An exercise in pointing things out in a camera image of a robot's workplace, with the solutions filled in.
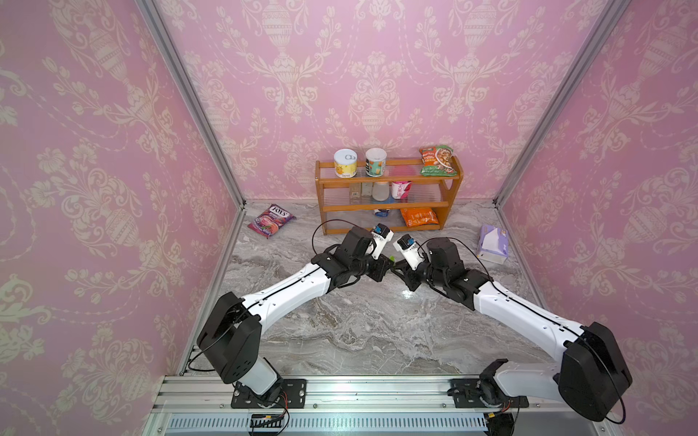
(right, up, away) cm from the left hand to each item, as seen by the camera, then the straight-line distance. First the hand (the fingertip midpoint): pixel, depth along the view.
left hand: (392, 266), depth 80 cm
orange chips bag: (+15, +16, +30) cm, 37 cm away
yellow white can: (-14, +32, +5) cm, 35 cm away
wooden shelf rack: (-14, +21, +24) cm, 35 cm away
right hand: (+1, +1, +1) cm, 2 cm away
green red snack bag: (+16, +33, +7) cm, 37 cm away
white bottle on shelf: (-2, +25, +19) cm, 32 cm away
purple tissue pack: (+40, +5, +19) cm, 45 cm away
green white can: (-5, +32, +5) cm, 33 cm away
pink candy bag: (-46, +15, +32) cm, 58 cm away
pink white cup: (+5, +25, +17) cm, 31 cm away
